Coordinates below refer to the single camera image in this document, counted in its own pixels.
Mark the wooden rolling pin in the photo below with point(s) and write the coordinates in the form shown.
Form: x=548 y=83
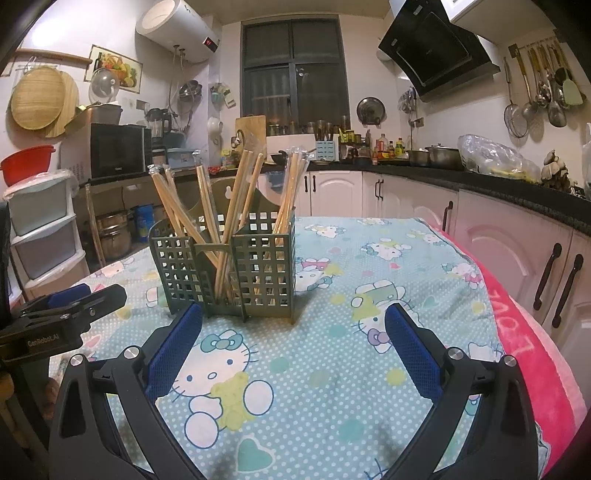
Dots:
x=51 y=55

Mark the lidded steel pot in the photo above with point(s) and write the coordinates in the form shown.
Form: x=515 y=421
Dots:
x=443 y=158

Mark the hanging mesh strainer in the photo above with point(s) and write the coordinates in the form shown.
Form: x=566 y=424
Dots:
x=516 y=121

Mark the red plastic basin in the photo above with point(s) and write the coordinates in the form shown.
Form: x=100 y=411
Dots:
x=27 y=164

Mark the round wooden board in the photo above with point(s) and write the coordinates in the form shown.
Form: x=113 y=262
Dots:
x=71 y=108

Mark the white plastic bag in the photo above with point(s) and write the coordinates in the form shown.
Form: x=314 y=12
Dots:
x=587 y=161

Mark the black wok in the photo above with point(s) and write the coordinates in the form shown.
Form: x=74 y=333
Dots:
x=279 y=158

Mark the row of hanging steel utensils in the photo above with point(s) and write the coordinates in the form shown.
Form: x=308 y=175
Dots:
x=556 y=115

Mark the white upper cabinet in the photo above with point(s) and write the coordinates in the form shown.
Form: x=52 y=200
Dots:
x=466 y=8

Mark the light blue knife holder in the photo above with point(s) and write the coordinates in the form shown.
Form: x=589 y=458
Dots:
x=327 y=150

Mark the pale green spatula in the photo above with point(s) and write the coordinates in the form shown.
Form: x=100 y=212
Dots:
x=572 y=94

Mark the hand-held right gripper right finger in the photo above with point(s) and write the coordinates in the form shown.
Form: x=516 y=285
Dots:
x=411 y=350

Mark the green plastic utensil holder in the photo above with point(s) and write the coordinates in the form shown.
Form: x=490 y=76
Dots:
x=258 y=258

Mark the small black silver appliance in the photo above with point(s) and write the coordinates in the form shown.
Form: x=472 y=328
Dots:
x=159 y=157

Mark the black microwave oven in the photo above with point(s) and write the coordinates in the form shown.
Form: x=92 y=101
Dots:
x=117 y=150

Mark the round bamboo tray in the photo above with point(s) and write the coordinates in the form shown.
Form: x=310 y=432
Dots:
x=37 y=99

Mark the clear plastic bag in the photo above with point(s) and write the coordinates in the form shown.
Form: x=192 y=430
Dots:
x=489 y=157

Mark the dark blender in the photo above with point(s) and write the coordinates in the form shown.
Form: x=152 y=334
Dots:
x=159 y=121

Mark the row of spice jars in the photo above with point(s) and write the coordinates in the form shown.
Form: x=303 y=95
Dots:
x=318 y=127

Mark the group of wooden chopsticks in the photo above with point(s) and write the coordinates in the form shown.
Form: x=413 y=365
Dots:
x=290 y=184

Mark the black range hood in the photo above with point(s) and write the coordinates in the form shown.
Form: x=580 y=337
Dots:
x=434 y=46

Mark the hanging round pot lid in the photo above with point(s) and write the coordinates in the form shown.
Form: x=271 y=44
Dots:
x=371 y=110

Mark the white water heater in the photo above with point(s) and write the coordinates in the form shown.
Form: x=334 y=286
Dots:
x=175 y=27

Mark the light blue lidded container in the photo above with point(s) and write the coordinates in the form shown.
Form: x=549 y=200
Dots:
x=182 y=159

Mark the white plastic scoop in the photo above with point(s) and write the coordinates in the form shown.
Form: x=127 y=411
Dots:
x=214 y=127

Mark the fruit wall poster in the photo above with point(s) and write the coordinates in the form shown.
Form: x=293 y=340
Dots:
x=117 y=64

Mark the row of condiment bottles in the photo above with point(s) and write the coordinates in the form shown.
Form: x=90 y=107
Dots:
x=383 y=148

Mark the small steel pot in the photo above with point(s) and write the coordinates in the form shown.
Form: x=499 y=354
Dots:
x=418 y=158

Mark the black kitchen countertop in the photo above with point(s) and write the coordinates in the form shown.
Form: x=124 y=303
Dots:
x=498 y=184

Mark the wooden cutting board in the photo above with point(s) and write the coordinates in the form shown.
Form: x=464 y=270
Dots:
x=244 y=127

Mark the wall utensil rail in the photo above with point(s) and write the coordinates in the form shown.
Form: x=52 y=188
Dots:
x=513 y=50

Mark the pink fleece blanket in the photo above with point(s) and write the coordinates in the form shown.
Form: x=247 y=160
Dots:
x=521 y=337

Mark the wooden storage shelf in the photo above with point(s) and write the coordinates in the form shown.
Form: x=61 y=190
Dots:
x=124 y=181

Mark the wall socket with plug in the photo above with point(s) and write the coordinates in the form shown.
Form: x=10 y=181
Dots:
x=418 y=122

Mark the brown mushroom pile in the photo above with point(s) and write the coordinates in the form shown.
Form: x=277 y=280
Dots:
x=554 y=168

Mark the hanging steel bowls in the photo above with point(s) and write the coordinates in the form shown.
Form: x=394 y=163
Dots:
x=190 y=90

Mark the clear glass pot lid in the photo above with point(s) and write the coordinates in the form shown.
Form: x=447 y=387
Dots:
x=104 y=83

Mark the large steel stockpot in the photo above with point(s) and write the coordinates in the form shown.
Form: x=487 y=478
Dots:
x=113 y=233

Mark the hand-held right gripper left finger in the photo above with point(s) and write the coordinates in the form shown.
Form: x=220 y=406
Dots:
x=173 y=350

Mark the blue cartoon cat printed blanket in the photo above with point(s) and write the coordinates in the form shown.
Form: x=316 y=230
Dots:
x=314 y=360

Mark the metal faucet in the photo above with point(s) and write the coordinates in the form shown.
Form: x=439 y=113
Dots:
x=238 y=136

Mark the white wall socket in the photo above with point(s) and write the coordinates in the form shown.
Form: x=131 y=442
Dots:
x=141 y=104

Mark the blue canister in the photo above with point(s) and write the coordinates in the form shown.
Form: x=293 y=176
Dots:
x=144 y=221

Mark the white plastic drawer tower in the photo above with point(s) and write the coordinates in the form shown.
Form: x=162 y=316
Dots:
x=41 y=217

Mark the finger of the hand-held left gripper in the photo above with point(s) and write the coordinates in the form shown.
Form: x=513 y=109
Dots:
x=69 y=293
x=104 y=297

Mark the hanging green brush pack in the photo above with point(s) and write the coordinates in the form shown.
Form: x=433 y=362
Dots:
x=221 y=94

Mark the small hanging kitchen tools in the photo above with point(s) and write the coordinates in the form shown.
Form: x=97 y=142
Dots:
x=407 y=101

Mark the blue hanging towel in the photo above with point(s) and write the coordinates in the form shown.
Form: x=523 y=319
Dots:
x=274 y=179

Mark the dark framed window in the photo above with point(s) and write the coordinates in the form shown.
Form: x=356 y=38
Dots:
x=272 y=101

